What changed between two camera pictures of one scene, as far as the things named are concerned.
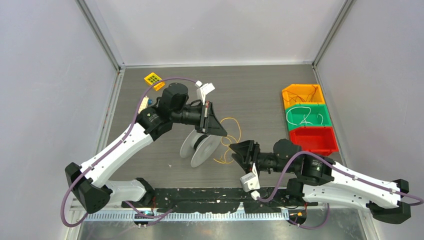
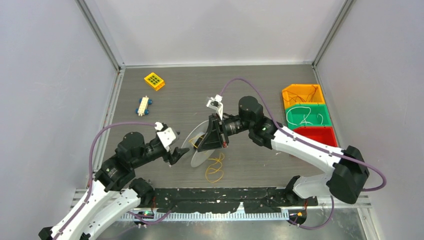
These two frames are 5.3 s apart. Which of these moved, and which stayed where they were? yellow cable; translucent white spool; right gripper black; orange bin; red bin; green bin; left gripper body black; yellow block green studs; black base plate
Moved: left gripper body black; yellow cable; right gripper black
Stayed: red bin; translucent white spool; yellow block green studs; black base plate; green bin; orange bin
